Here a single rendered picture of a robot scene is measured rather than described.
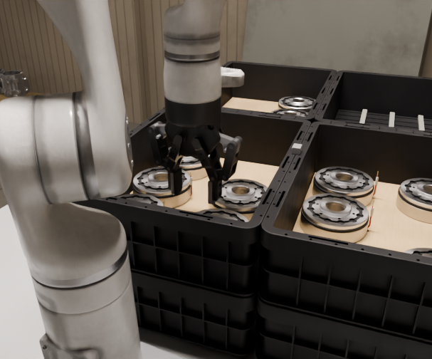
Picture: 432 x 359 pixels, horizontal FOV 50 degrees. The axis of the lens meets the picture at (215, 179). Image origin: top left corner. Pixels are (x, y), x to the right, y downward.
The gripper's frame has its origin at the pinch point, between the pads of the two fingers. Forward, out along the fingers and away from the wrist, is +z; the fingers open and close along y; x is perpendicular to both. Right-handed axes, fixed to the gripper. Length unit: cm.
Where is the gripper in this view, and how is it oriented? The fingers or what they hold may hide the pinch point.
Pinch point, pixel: (194, 188)
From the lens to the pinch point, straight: 68.2
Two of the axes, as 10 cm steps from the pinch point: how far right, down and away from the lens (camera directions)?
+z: -0.1, 8.8, 4.7
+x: 4.3, -4.2, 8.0
